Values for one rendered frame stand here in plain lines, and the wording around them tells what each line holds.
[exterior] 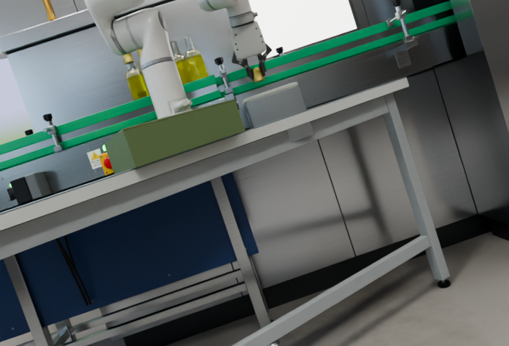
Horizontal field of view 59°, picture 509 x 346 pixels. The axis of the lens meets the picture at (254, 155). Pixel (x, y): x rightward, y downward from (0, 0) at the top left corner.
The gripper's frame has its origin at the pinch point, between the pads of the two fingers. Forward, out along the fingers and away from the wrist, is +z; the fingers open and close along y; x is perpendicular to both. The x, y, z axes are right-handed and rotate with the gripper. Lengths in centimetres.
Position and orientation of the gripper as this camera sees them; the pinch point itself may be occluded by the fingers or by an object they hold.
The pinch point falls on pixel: (256, 70)
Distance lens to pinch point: 147.1
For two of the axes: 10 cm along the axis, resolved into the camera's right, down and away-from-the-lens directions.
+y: -9.5, 3.1, -0.7
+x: 1.7, 3.1, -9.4
